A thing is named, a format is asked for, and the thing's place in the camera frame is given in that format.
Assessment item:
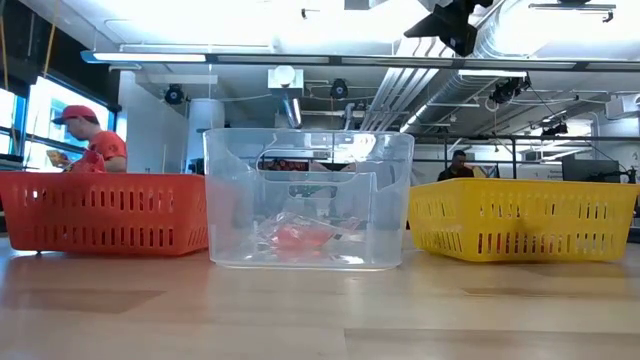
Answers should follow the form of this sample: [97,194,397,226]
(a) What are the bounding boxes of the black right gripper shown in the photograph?
[403,0,494,57]

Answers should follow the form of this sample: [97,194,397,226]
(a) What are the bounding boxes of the red clear-wrapped candy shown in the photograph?
[272,222,334,251]

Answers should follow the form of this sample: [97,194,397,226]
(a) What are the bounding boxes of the black track light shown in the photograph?
[541,121,570,137]
[488,75,532,105]

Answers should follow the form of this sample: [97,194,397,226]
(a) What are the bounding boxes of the white ceiling conduit bundle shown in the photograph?
[359,67,441,132]

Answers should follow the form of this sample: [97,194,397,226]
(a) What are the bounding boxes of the black round ceiling device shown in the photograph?
[164,83,185,106]
[329,78,350,100]

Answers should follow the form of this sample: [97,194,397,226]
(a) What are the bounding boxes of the black metal railing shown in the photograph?
[413,132,640,181]

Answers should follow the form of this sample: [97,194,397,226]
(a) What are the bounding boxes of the person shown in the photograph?
[437,149,476,182]
[47,104,129,174]

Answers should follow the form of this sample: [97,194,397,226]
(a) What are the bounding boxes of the white box with dome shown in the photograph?
[267,64,305,91]

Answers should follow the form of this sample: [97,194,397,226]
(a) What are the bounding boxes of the yellow plastic basket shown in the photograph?
[407,177,640,264]

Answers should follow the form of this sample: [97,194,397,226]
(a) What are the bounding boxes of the dark room monitor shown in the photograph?
[561,159,622,184]

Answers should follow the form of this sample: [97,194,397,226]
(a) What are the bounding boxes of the clear plastic bin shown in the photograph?
[202,127,416,272]

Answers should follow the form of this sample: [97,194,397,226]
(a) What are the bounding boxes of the white round pillar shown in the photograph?
[185,97,226,175]

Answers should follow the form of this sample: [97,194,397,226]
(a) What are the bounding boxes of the long ceiling light bar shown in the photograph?
[80,48,640,72]

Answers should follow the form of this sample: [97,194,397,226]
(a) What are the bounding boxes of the red bag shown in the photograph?
[69,148,107,174]

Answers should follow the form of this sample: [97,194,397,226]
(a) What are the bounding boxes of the orange plastic basket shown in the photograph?
[0,171,210,258]

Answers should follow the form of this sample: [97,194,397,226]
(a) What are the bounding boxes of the bright window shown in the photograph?
[24,74,112,174]

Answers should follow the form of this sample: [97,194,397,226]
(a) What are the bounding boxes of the silver corrugated air duct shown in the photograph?
[394,0,551,146]

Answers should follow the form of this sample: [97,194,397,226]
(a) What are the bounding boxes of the dark ceiling rail fixture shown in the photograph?
[528,0,617,24]

